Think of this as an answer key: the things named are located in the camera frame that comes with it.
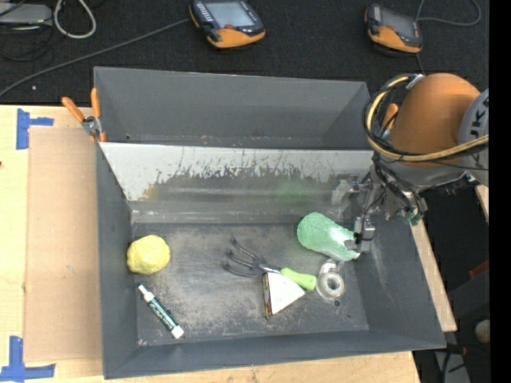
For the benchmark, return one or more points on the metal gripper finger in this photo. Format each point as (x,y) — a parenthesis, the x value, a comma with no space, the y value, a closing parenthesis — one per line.
(368,235)
(358,225)

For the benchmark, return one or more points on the green toy cabbage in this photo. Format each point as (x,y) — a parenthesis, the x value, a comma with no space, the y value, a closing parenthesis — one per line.
(321,234)

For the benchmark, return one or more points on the clear glass thing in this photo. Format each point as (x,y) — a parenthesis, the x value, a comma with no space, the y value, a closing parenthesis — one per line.
(330,282)

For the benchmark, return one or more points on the white triangular wedge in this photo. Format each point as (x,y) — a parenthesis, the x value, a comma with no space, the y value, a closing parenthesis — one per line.
(281,291)

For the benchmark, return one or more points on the grey metal bin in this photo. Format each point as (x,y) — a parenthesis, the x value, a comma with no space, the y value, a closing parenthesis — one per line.
(223,301)

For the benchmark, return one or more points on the yellow lumpy ball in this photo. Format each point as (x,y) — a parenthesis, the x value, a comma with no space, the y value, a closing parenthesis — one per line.
(148,254)

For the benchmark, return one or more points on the green and white marker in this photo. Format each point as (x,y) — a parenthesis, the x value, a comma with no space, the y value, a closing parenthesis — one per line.
(159,310)

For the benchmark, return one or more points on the brown cardboard board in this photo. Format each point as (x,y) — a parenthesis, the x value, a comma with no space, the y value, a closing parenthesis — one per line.
(60,234)

